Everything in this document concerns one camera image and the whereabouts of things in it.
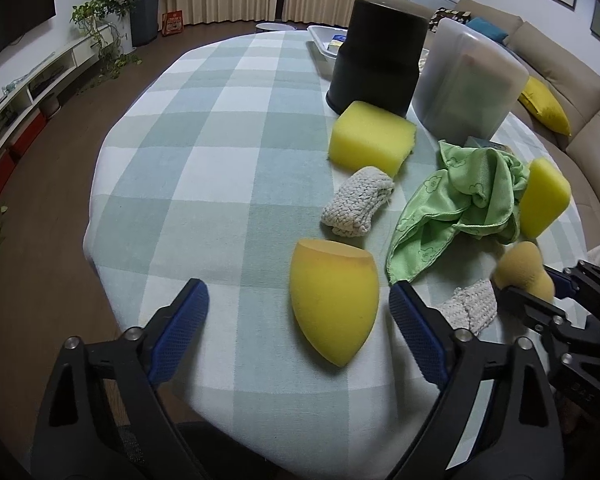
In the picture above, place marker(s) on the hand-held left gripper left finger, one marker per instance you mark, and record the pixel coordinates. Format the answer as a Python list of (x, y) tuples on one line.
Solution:
[(179, 330)]

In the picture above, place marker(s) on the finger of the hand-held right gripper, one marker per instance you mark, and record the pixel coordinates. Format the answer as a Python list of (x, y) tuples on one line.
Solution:
[(530, 305), (565, 280)]

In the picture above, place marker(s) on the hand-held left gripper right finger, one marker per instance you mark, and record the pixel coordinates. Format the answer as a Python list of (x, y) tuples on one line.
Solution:
[(420, 330)]

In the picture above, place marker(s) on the round tan sponge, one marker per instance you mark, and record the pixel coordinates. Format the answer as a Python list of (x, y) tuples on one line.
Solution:
[(520, 265)]

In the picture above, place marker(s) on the white knitted cloth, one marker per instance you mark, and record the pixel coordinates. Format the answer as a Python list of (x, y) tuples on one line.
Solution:
[(355, 200), (470, 305)]

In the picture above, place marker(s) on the small yellow block sponge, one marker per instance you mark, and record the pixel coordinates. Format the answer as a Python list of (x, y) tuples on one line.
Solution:
[(542, 195)]

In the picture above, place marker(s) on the yellow egg-shaped sponge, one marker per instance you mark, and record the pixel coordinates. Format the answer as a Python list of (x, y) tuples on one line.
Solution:
[(330, 300)]

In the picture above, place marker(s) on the green microfiber cloth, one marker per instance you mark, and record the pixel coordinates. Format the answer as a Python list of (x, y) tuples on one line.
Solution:
[(450, 200)]

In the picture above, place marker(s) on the large yellow rectangular sponge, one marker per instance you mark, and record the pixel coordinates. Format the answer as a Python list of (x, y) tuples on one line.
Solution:
[(370, 140)]

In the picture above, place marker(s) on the white plastic bin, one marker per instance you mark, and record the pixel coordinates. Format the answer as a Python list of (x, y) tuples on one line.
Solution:
[(320, 42)]

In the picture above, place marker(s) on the green checkered tablecloth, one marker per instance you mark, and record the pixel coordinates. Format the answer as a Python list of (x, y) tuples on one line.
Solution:
[(204, 160)]

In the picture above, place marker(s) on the yellow cushion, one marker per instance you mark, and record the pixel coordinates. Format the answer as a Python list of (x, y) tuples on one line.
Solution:
[(545, 105)]

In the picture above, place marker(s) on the beige sofa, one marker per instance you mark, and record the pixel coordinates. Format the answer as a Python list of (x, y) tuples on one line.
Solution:
[(570, 75)]

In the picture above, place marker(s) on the translucent plastic box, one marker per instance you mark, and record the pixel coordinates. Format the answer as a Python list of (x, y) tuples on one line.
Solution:
[(465, 85)]

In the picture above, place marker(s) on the large blue cushion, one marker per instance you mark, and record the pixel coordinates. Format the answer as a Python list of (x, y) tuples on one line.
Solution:
[(486, 29)]

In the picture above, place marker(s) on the black cylindrical container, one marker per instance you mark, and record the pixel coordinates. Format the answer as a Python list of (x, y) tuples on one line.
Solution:
[(375, 55)]

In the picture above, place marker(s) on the black and white patterned cushion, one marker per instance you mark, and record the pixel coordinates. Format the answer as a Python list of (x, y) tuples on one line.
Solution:
[(447, 17)]

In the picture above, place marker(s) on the white tv stand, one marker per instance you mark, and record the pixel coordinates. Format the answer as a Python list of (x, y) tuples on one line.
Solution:
[(49, 67)]

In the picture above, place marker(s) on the white and yellow packet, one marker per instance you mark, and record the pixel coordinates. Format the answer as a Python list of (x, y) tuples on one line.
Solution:
[(338, 44)]

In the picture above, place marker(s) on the red paper bag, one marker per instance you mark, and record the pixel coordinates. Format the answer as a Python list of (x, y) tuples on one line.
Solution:
[(172, 23)]

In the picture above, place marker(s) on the tall plant in dark pot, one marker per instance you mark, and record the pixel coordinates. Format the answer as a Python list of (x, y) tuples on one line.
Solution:
[(144, 17)]

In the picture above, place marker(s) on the grey bucket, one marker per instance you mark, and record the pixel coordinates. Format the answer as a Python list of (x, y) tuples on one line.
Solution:
[(275, 26)]

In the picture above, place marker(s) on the trailing green plant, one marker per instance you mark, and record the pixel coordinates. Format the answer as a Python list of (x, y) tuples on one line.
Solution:
[(102, 17)]

